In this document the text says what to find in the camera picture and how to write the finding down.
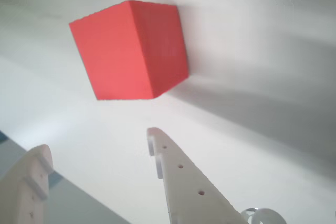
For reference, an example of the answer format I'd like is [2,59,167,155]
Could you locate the red foam cube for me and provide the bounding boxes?
[68,0,190,101]

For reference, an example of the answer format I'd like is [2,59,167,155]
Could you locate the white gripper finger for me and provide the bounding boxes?
[0,144,55,224]
[146,126,249,224]

